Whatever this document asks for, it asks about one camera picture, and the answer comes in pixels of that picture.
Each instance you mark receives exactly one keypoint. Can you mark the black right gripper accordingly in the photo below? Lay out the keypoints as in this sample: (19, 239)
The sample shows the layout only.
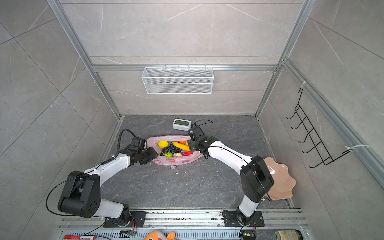
(191, 145)

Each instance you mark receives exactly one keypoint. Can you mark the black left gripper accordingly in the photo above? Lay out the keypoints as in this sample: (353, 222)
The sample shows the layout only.
(153, 154)

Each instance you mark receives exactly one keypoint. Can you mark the pink plastic shopping bag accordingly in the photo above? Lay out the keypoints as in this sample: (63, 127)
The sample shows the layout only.
(172, 161)

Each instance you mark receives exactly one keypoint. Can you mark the pink wavy plate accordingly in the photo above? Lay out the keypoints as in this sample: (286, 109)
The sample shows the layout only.
(284, 183)

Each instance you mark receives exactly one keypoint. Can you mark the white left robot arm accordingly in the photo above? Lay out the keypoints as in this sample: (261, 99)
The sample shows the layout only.
(81, 194)

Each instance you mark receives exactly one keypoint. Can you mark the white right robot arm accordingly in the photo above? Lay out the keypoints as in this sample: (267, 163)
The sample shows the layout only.
(256, 179)

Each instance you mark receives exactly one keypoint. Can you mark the yellow fake banana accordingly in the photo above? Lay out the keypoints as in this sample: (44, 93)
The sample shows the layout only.
(181, 146)

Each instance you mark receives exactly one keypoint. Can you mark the red fake fruit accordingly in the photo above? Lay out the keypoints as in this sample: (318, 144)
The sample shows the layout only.
(187, 153)

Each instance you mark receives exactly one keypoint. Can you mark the yellow fake lemon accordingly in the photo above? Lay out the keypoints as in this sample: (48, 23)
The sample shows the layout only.
(163, 144)

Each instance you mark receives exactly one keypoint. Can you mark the black fake grapes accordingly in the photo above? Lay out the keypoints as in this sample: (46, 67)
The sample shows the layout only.
(171, 148)

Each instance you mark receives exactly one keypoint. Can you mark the green fake apple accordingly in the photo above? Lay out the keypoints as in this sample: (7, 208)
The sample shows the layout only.
(168, 154)

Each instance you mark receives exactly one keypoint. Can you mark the white digital clock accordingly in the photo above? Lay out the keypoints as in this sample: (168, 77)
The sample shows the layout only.
(182, 125)

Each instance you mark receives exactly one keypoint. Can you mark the orange plush toy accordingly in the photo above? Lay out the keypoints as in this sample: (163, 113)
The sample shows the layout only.
(157, 235)

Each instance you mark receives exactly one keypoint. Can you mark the red marker pen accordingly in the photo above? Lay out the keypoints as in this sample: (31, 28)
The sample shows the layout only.
(71, 237)

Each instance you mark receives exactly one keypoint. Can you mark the white wire mesh basket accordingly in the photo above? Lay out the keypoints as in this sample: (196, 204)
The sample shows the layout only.
(178, 80)

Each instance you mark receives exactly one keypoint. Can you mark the black wire hook rack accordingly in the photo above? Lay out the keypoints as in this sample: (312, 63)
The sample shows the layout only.
(312, 136)

